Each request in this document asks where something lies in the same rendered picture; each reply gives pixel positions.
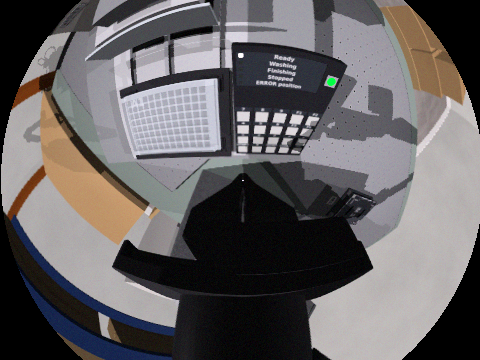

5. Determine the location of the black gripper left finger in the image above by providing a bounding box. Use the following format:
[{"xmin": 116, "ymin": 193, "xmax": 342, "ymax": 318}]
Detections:
[{"xmin": 187, "ymin": 173, "xmax": 243, "ymax": 222}]

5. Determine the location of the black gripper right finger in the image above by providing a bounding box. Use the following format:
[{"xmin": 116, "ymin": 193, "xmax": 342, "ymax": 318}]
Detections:
[{"xmin": 243, "ymin": 173, "xmax": 298, "ymax": 222}]

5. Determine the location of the white multiwell plate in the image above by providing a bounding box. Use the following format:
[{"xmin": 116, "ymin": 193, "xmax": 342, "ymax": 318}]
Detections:
[{"xmin": 121, "ymin": 78, "xmax": 221, "ymax": 155}]

